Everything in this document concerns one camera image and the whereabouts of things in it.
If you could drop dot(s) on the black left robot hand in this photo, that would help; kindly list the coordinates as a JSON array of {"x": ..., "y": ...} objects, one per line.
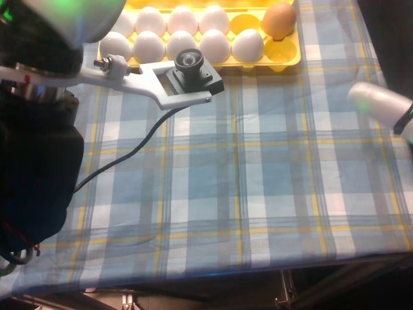
[{"x": 38, "y": 181}]

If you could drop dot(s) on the aluminium table frame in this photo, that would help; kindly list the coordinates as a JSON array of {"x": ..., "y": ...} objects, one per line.
[{"x": 287, "y": 290}]

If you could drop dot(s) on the yellow egg carton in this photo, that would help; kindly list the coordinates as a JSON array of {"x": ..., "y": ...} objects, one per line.
[{"x": 280, "y": 51}]

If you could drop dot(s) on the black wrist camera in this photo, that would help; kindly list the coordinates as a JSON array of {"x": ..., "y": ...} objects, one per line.
[{"x": 193, "y": 74}]

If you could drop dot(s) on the yellow-brown egg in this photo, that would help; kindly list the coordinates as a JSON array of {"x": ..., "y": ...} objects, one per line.
[{"x": 279, "y": 20}]

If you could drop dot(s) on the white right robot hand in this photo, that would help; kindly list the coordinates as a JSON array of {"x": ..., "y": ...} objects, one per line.
[{"x": 376, "y": 100}]

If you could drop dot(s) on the blue yellow plaid tablecloth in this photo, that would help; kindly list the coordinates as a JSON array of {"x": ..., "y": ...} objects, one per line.
[{"x": 245, "y": 168}]

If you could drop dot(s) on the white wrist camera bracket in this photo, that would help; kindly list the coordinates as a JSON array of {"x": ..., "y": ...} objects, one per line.
[{"x": 138, "y": 82}]

